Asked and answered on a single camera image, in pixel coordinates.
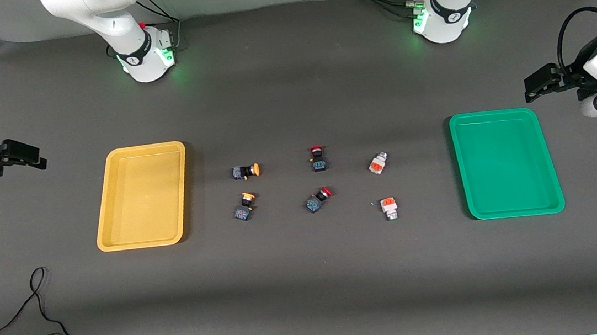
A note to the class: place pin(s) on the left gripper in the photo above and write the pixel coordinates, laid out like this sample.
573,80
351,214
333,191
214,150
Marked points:
573,77

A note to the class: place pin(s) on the grey orange connector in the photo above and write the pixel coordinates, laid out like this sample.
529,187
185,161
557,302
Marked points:
389,208
378,164

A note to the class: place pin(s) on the yellow cap push button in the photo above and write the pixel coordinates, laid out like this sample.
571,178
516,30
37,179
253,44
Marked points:
244,211
246,171

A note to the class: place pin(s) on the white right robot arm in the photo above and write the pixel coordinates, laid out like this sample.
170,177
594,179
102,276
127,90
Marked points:
124,36

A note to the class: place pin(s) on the green plastic tray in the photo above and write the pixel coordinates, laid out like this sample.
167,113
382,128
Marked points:
506,165

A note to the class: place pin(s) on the yellow plastic tray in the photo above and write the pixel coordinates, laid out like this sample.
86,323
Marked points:
141,198

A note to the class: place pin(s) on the red cap push button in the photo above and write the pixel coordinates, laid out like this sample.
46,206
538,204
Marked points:
314,203
318,162

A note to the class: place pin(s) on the dark grey table mat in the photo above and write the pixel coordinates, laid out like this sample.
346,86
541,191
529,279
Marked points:
311,288

